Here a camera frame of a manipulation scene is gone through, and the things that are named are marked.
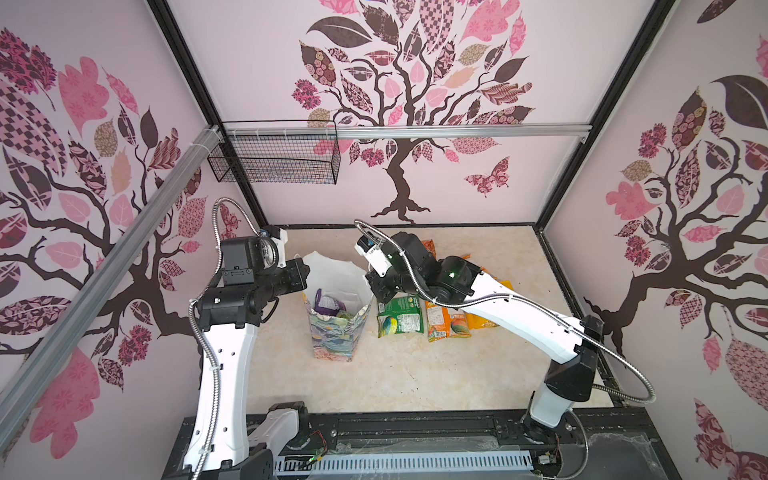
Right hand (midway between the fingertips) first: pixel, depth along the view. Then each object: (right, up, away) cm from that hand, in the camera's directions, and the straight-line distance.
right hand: (368, 269), depth 69 cm
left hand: (-14, -1, -1) cm, 14 cm away
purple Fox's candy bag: (-14, -12, +19) cm, 27 cm away
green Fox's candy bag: (-9, -15, +18) cm, 25 cm away
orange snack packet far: (+21, +6, +44) cm, 49 cm away
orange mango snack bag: (+21, -18, +22) cm, 36 cm away
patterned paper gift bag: (-9, -18, +5) cm, 21 cm away
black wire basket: (-23, +37, +26) cm, 50 cm away
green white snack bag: (+9, -16, +23) cm, 29 cm away
